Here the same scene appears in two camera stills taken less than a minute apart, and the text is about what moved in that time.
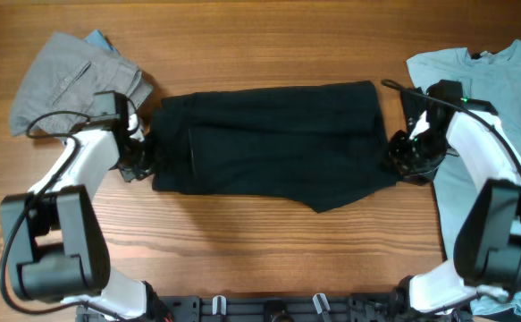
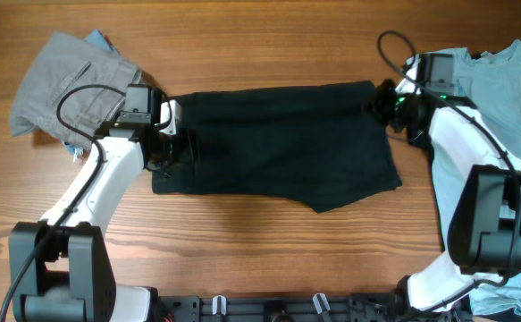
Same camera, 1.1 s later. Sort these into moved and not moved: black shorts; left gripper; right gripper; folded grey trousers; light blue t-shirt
Moved: right gripper; left gripper
Not moved: folded grey trousers; light blue t-shirt; black shorts
